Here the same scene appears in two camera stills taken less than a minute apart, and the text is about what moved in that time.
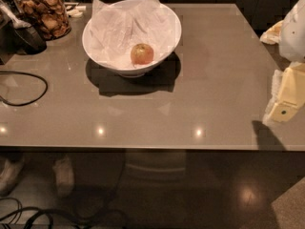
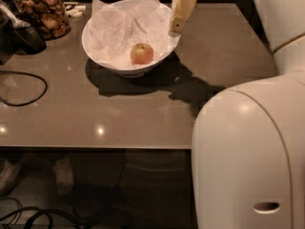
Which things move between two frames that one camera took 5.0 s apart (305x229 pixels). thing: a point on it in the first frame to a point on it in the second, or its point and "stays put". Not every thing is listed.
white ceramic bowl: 132,36 stays put
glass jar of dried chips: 41,6 stays put
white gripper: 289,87 to 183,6
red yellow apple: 142,53 stays put
